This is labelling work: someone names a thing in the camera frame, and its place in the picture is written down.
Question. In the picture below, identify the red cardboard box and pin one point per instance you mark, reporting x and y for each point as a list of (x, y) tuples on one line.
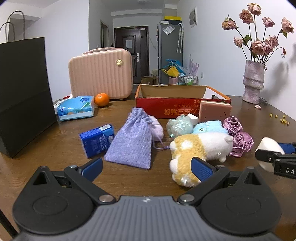
[(170, 101)]

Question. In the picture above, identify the orange fruit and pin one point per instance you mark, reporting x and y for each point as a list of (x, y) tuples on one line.
[(101, 99)]

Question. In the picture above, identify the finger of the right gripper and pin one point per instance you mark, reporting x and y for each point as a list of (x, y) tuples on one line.
[(270, 157), (288, 148)]

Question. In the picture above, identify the yellow box on fridge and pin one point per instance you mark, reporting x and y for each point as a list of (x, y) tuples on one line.
[(172, 18)]

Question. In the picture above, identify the pink ribbed small suitcase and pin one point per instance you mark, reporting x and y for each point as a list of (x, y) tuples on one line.
[(102, 70)]

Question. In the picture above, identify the pink layered sponge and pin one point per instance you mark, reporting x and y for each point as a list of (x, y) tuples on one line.
[(213, 111)]

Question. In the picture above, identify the pink textured vase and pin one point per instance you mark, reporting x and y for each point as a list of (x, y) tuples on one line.
[(253, 79)]

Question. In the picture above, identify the grey refrigerator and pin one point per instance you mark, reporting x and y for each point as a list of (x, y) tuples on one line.
[(168, 36)]

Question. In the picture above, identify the yellow white plush toy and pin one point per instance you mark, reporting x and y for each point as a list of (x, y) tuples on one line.
[(206, 146)]

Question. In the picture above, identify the dried pink roses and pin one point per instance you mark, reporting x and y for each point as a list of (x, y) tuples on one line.
[(261, 47)]

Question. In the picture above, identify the black paper bag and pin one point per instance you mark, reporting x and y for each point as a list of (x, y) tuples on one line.
[(26, 103)]

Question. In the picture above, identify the blue tissue pocket pack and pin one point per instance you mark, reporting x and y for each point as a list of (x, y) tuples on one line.
[(97, 140)]

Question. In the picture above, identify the dark front door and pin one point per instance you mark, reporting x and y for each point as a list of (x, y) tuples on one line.
[(135, 41)]

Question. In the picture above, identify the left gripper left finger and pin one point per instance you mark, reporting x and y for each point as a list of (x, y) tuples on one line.
[(81, 178)]

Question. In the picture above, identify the wall electrical panel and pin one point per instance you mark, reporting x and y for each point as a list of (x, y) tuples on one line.
[(193, 19)]

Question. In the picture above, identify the purple satin scrunchie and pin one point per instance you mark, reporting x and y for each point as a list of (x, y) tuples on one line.
[(242, 141)]

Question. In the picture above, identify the purple feather decoration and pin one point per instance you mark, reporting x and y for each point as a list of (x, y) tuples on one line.
[(193, 67)]

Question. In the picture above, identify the lilac fluffy plush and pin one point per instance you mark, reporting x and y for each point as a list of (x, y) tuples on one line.
[(156, 129)]

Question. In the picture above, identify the lilac drawstring pouch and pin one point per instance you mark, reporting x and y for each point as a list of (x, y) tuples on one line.
[(132, 145)]

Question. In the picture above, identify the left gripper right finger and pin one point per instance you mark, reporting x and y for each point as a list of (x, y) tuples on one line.
[(211, 178)]

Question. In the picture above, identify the iridescent mesh bath ball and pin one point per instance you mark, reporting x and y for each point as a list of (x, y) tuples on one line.
[(179, 126)]

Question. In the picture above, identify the yellow crumbs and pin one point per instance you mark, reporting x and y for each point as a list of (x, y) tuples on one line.
[(282, 119)]

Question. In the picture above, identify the yellow bag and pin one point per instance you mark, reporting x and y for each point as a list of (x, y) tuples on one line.
[(171, 72)]

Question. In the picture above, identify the light blue plush toy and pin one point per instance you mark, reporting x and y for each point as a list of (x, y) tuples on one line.
[(213, 126)]

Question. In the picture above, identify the blue soft tissue pack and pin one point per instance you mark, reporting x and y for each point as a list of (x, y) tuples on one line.
[(75, 108)]

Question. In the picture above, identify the brown cardboard box on floor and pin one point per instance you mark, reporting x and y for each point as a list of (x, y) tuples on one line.
[(150, 80)]

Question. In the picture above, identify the wire trolley with bottles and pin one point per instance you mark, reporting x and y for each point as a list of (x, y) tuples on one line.
[(187, 79)]

